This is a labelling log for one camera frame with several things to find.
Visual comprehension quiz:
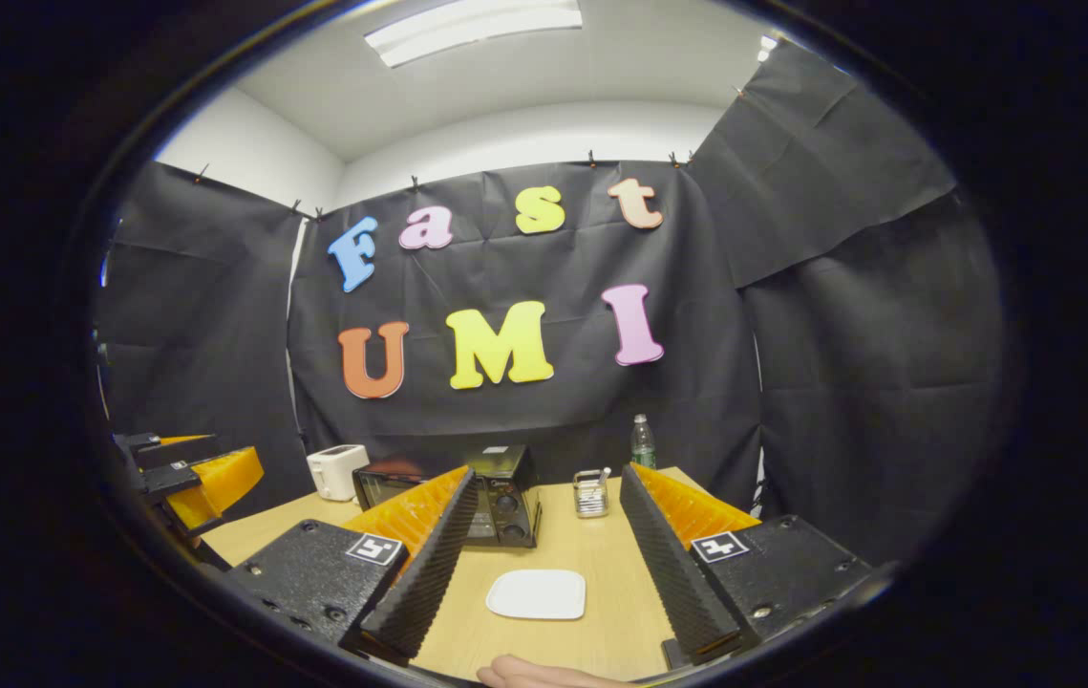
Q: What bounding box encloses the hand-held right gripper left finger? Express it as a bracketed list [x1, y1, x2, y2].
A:
[226, 465, 481, 667]

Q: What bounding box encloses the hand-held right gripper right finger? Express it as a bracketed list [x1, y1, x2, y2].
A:
[618, 462, 881, 669]

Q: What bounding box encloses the black electric oven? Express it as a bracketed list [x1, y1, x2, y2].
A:
[352, 444, 543, 548]

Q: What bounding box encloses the white square plate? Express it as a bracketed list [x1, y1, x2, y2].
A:
[485, 570, 587, 621]

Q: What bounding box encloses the white toaster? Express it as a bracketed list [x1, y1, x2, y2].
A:
[307, 444, 371, 503]

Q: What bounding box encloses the black backdrop cloth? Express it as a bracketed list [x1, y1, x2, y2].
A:
[95, 38, 1008, 565]

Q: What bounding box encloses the long ceiling light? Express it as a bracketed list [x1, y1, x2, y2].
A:
[364, 0, 585, 69]

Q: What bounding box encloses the metal wire holder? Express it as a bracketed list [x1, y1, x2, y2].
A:
[573, 469, 610, 519]

